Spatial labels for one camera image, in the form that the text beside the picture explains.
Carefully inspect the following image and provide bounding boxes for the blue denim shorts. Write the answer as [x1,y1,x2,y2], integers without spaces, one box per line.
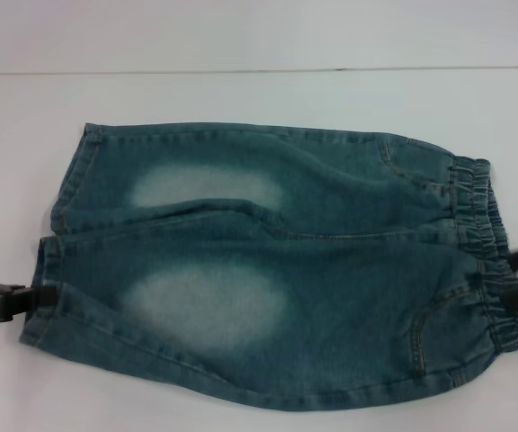
[19,121,518,409]

